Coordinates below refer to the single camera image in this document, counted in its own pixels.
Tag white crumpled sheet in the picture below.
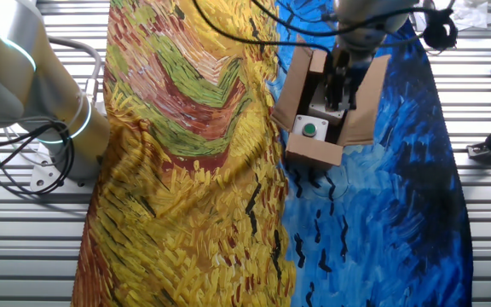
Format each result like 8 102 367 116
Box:
449 0 491 32

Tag black robot power cables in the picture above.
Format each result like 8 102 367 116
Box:
0 118 77 197

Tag white red-button switch box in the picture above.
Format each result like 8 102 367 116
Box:
307 80 352 127

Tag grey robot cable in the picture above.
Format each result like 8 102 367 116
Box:
45 36 104 106

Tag Van Gogh wheatfield print cloth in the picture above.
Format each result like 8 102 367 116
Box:
71 0 475 307

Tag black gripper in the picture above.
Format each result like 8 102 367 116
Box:
324 45 374 112

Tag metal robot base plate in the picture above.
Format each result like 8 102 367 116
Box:
28 147 101 194

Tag brown cardboard box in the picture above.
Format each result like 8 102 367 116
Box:
270 34 393 170

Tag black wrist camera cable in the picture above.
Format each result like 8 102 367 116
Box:
192 0 458 55

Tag white push-button switch box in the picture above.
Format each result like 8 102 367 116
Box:
291 113 330 142

